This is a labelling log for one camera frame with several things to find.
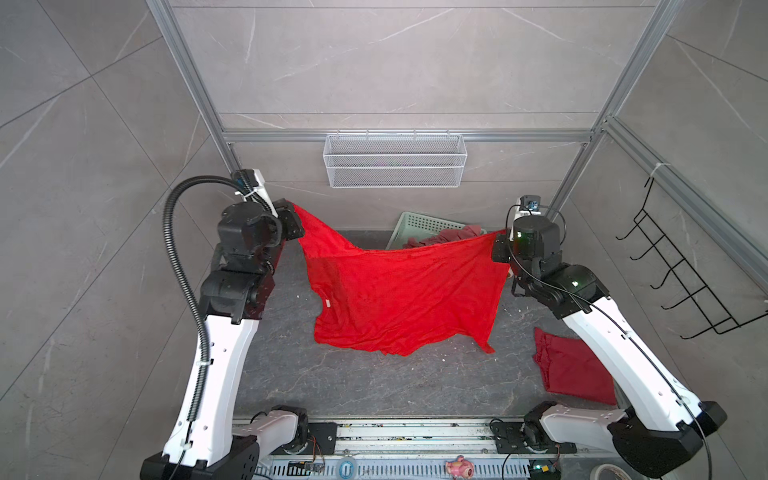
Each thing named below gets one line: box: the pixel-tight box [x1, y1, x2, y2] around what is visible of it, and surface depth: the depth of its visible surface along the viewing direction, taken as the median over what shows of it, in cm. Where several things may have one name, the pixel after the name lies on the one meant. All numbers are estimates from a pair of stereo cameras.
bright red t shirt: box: [289, 202, 511, 355], surface depth 88 cm
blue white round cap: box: [339, 460, 355, 480], surface depth 71 cm
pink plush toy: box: [445, 454, 475, 479], surface depth 69 cm
